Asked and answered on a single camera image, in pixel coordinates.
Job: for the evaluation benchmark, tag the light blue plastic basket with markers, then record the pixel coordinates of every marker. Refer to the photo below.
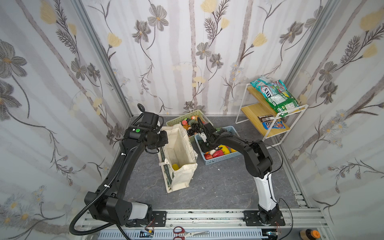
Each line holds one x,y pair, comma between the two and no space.
209,159

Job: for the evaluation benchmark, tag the white metal wooden shelf rack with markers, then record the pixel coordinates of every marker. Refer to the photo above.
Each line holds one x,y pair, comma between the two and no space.
253,111

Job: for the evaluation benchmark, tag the cream canvas grocery bag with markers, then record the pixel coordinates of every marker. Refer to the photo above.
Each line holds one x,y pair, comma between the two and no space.
179,151

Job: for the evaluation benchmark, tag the brown candy bag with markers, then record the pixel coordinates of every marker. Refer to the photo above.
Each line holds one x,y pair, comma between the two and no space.
267,118

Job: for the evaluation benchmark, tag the green snack bag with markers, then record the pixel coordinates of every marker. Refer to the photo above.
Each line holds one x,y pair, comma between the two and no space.
275,96

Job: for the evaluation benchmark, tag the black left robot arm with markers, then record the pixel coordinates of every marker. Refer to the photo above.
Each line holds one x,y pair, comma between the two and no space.
107,203

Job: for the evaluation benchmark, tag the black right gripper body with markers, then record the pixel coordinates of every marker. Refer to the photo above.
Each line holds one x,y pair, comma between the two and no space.
207,135

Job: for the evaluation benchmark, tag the light green plastic basket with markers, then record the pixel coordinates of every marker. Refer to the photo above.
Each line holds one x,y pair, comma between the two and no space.
186,118

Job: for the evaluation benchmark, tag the red handled scissors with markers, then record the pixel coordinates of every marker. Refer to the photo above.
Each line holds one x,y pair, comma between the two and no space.
182,234

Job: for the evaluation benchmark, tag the black toy grapes bunch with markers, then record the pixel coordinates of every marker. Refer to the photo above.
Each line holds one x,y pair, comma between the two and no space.
194,129

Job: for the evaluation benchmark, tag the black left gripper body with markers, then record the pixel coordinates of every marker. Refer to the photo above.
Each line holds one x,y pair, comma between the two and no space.
162,139

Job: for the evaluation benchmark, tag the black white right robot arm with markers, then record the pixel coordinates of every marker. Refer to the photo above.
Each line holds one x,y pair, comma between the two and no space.
258,163

